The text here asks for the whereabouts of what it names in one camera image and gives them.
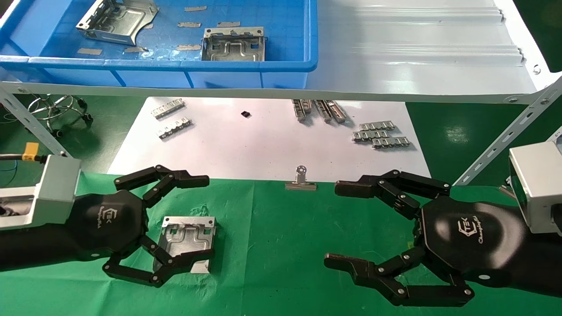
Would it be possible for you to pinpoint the green table cloth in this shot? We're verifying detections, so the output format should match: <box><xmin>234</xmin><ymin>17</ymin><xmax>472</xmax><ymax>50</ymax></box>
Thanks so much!
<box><xmin>0</xmin><ymin>172</ymin><xmax>562</xmax><ymax>316</ymax></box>

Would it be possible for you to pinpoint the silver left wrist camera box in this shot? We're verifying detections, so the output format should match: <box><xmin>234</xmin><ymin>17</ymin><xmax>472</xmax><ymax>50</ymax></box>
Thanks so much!
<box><xmin>0</xmin><ymin>154</ymin><xmax>82</xmax><ymax>230</ymax></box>

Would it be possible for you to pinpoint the perforated metal frame strut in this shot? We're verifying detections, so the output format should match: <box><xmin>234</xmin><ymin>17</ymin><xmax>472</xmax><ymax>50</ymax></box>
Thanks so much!
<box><xmin>0</xmin><ymin>83</ymin><xmax>73</xmax><ymax>158</ymax></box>
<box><xmin>454</xmin><ymin>77</ymin><xmax>562</xmax><ymax>186</ymax></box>

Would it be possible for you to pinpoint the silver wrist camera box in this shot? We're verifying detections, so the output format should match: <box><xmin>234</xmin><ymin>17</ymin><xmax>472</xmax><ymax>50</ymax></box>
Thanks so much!
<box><xmin>0</xmin><ymin>154</ymin><xmax>82</xmax><ymax>230</ymax></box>
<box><xmin>508</xmin><ymin>140</ymin><xmax>562</xmax><ymax>234</ymax></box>

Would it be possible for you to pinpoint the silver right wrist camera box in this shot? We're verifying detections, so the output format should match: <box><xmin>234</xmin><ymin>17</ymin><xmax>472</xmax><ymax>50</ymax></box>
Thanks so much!
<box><xmin>508</xmin><ymin>140</ymin><xmax>562</xmax><ymax>234</ymax></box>

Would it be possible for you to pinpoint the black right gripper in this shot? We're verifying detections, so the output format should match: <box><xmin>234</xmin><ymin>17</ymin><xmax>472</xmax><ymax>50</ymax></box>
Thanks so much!
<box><xmin>324</xmin><ymin>170</ymin><xmax>526</xmax><ymax>307</ymax></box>

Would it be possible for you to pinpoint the stamped sheet metal bracket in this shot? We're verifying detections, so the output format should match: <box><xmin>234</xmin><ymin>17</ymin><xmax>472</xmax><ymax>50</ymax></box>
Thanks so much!
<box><xmin>76</xmin><ymin>0</ymin><xmax>159</xmax><ymax>46</ymax></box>
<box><xmin>153</xmin><ymin>215</ymin><xmax>216</xmax><ymax>274</ymax></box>
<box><xmin>201</xmin><ymin>27</ymin><xmax>267</xmax><ymax>62</ymax></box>

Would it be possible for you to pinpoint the silver binder clip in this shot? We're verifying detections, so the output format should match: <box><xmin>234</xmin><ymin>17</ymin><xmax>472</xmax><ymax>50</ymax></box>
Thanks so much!
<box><xmin>285</xmin><ymin>165</ymin><xmax>317</xmax><ymax>191</ymax></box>

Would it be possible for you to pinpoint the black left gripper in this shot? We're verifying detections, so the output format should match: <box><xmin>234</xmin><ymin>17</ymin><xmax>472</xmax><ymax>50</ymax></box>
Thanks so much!
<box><xmin>70</xmin><ymin>165</ymin><xmax>216</xmax><ymax>288</ymax></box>

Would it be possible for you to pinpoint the blue plastic bin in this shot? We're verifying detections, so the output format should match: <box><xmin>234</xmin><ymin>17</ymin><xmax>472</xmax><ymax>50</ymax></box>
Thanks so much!
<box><xmin>0</xmin><ymin>0</ymin><xmax>318</xmax><ymax>89</ymax></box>

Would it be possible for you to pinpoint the chrome stool base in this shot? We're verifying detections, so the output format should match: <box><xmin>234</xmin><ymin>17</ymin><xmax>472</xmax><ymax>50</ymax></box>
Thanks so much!
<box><xmin>27</xmin><ymin>94</ymin><xmax>93</xmax><ymax>137</ymax></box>

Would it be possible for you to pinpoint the black cable yellow connector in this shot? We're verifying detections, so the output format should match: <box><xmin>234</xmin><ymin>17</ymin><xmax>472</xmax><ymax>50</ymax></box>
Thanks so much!
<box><xmin>0</xmin><ymin>142</ymin><xmax>47</xmax><ymax>163</ymax></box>

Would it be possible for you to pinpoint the white paper sheet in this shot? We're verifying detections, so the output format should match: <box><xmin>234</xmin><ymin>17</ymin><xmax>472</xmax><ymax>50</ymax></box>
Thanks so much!
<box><xmin>108</xmin><ymin>97</ymin><xmax>432</xmax><ymax>183</ymax></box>

